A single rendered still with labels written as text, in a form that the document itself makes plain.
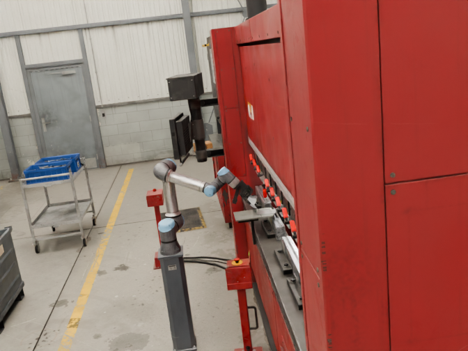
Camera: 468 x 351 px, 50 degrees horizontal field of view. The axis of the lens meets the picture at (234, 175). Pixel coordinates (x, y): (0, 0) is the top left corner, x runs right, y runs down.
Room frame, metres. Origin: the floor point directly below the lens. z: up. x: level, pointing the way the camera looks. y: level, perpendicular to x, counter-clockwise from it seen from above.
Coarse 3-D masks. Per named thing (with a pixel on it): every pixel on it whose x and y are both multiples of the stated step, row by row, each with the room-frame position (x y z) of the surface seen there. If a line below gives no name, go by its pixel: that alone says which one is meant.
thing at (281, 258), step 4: (276, 252) 2.83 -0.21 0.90; (276, 256) 2.78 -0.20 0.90; (280, 256) 2.76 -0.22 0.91; (284, 256) 2.75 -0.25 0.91; (280, 260) 2.70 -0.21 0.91; (284, 260) 2.70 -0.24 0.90; (280, 264) 2.66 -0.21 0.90; (288, 264) 2.64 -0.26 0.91; (284, 268) 2.60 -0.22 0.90; (288, 268) 2.59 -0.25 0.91; (284, 272) 2.58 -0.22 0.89; (288, 272) 2.58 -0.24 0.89
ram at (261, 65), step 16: (240, 48) 4.05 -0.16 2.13; (256, 48) 3.13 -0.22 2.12; (272, 48) 2.54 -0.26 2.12; (256, 64) 3.20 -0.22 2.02; (272, 64) 2.59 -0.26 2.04; (256, 80) 3.27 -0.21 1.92; (272, 80) 2.63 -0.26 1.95; (256, 96) 3.35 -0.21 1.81; (272, 96) 2.68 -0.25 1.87; (256, 112) 3.43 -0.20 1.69; (272, 112) 2.73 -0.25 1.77; (256, 128) 3.53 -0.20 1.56; (272, 128) 2.78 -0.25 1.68; (256, 144) 3.62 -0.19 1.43; (272, 144) 2.83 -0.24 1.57; (288, 144) 2.33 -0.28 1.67; (272, 160) 2.89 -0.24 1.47; (288, 160) 2.36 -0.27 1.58; (272, 176) 2.95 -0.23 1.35; (288, 176) 2.40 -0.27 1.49
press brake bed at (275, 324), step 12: (252, 240) 3.61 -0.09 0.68; (252, 252) 3.73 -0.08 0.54; (252, 264) 3.85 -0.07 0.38; (264, 264) 2.93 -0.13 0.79; (264, 276) 3.00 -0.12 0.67; (264, 288) 3.08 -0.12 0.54; (264, 300) 3.17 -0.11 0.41; (276, 300) 2.50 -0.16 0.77; (264, 312) 3.63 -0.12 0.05; (276, 312) 2.52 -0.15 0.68; (264, 324) 3.46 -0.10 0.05; (276, 324) 2.57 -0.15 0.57; (276, 336) 2.64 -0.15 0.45; (288, 336) 2.15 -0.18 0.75; (276, 348) 2.70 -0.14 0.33; (288, 348) 2.19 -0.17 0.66
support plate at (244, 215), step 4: (260, 208) 3.42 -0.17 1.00; (264, 208) 3.41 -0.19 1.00; (268, 208) 3.40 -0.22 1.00; (236, 212) 3.38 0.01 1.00; (240, 212) 3.37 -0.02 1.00; (244, 212) 3.36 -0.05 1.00; (248, 212) 3.36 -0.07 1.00; (252, 212) 3.34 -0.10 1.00; (236, 216) 3.31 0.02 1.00; (240, 216) 3.30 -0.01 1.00; (244, 216) 3.29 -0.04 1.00; (248, 216) 3.28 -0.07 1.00; (252, 216) 3.27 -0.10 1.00; (256, 216) 3.26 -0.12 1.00; (260, 216) 3.25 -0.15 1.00; (264, 216) 3.24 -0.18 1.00; (268, 216) 3.24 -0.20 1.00; (272, 216) 3.24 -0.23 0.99; (236, 220) 3.23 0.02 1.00; (240, 220) 3.23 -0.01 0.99; (244, 220) 3.23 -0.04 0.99
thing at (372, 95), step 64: (320, 0) 0.93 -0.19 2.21; (384, 0) 0.94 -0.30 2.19; (448, 0) 0.94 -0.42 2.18; (320, 64) 0.93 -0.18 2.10; (384, 64) 0.93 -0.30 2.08; (448, 64) 0.94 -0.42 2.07; (320, 128) 0.92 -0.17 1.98; (384, 128) 0.93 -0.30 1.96; (448, 128) 0.94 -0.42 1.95; (320, 192) 0.92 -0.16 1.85; (384, 192) 0.94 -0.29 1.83; (448, 192) 0.94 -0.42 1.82; (320, 256) 0.93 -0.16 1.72; (384, 256) 0.93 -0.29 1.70; (448, 256) 0.94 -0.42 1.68; (320, 320) 0.98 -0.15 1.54; (384, 320) 0.93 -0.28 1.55; (448, 320) 0.94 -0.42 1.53
